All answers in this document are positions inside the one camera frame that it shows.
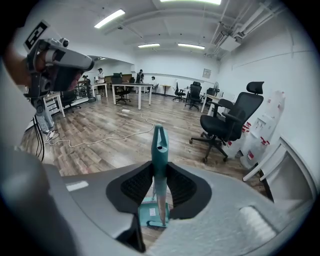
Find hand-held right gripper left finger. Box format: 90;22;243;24
2;149;155;256

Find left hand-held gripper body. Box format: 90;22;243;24
23;19;70;115

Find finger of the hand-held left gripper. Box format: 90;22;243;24
53;48;96;71
53;69;85;92

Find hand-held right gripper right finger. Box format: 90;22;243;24
147;162;312;256

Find teal broom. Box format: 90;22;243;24
150;124;171;228

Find person's left forearm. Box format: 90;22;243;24
2;42;32;86

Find person's left hand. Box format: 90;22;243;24
34;51;48;72

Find teal dustpan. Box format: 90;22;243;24
138;183;173;229

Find dark table with white legs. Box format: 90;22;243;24
111;82;154;111

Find large clear water bottle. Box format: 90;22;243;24
240;119;252;141
239;136;271;169
266;90;286;121
226;138;247;159

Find white desk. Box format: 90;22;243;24
242;136;318;209

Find white water dispenser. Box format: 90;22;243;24
246;113;279;151

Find black mesh chair with headrest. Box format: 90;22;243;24
189;81;265;164

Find light wooden desk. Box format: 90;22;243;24
200;93;236;117

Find ceiling air conditioner unit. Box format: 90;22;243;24
211;29;242;54

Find black cable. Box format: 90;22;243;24
31;114;46;163

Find white cable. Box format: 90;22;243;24
44;111;155;149

